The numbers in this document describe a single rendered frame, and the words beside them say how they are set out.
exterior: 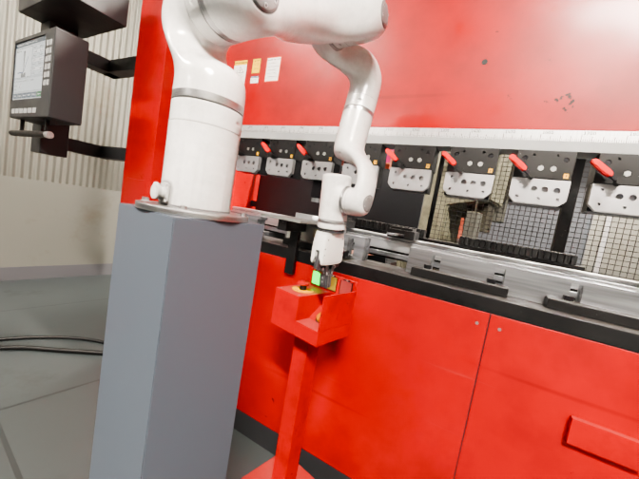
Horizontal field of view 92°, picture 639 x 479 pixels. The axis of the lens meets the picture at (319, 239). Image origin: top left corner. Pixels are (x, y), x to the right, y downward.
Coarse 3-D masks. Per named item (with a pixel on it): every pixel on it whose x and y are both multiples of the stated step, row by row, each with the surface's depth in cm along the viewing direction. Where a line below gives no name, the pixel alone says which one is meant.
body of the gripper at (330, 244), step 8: (320, 232) 88; (328, 232) 88; (336, 232) 88; (320, 240) 88; (328, 240) 88; (336, 240) 90; (312, 248) 90; (320, 248) 88; (328, 248) 88; (336, 248) 91; (312, 256) 90; (320, 256) 88; (328, 256) 89; (336, 256) 92; (320, 264) 88; (328, 264) 90
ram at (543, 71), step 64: (448, 0) 108; (512, 0) 99; (576, 0) 91; (320, 64) 133; (384, 64) 119; (448, 64) 108; (512, 64) 99; (576, 64) 91; (512, 128) 99; (576, 128) 91
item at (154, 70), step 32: (160, 0) 153; (160, 32) 153; (160, 64) 152; (160, 96) 152; (128, 128) 165; (160, 128) 155; (128, 160) 165; (160, 160) 158; (128, 192) 165; (256, 192) 225
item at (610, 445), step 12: (576, 420) 81; (576, 432) 81; (588, 432) 80; (600, 432) 78; (612, 432) 77; (576, 444) 81; (588, 444) 80; (600, 444) 78; (612, 444) 77; (624, 444) 76; (636, 444) 75; (600, 456) 78; (612, 456) 77; (624, 456) 76; (636, 456) 75; (636, 468) 75
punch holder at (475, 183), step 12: (456, 156) 106; (468, 156) 105; (480, 156) 103; (492, 156) 102; (468, 168) 105; (480, 168) 103; (444, 180) 108; (456, 180) 106; (468, 180) 104; (480, 180) 103; (492, 180) 101; (444, 192) 110; (456, 192) 106; (468, 192) 104; (480, 192) 103
